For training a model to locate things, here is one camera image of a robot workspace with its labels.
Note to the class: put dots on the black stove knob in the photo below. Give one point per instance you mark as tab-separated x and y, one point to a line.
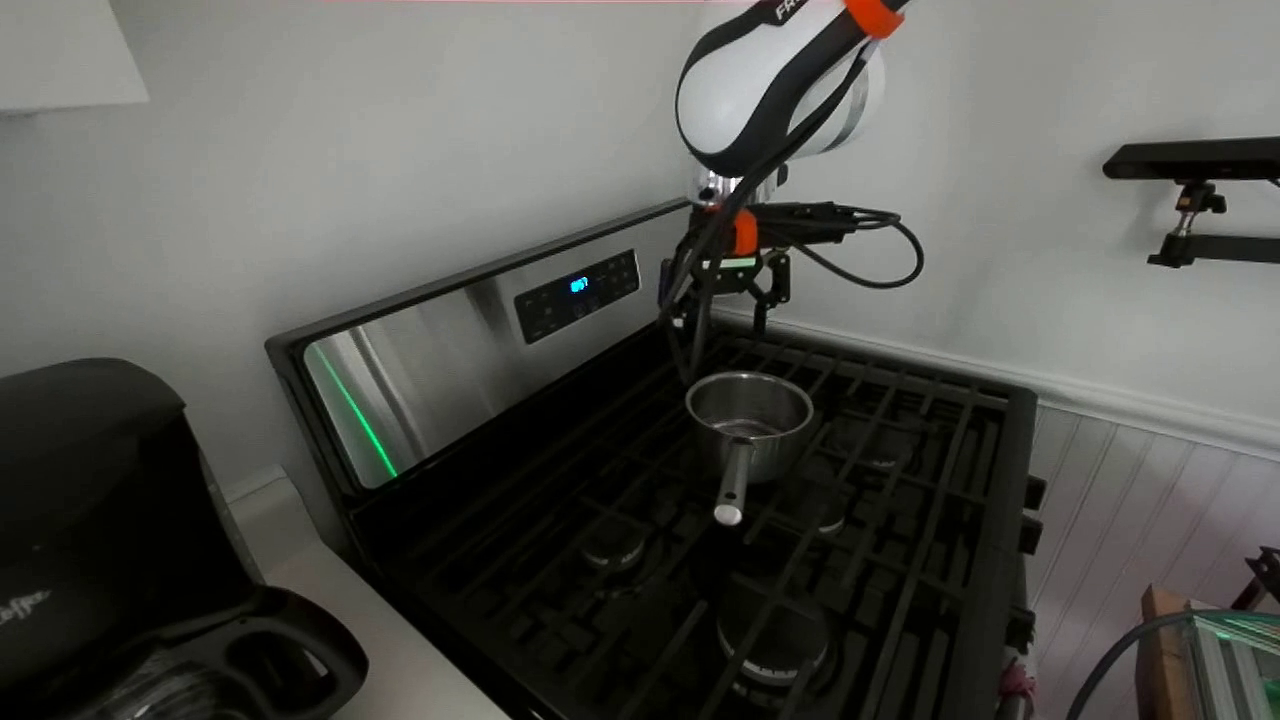
1034	494
1029	534
1022	631

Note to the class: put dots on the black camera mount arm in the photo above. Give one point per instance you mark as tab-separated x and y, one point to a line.
1202	158

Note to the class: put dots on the black coffee maker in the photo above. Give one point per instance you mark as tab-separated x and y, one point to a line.
106	504

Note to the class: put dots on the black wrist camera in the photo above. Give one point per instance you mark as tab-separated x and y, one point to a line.
804	221

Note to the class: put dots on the black stove burner cap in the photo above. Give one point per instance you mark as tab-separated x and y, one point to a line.
822	508
773	645
616	540

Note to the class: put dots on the stainless steel saucepan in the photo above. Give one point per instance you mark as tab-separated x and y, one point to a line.
773	454

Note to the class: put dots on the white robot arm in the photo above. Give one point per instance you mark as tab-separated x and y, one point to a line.
744	82

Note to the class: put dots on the white wall cabinet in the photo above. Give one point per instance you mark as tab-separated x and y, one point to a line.
65	54

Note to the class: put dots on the black gas stove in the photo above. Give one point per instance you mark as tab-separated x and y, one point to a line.
464	346

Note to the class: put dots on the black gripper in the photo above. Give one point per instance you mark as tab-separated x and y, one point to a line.
725	282

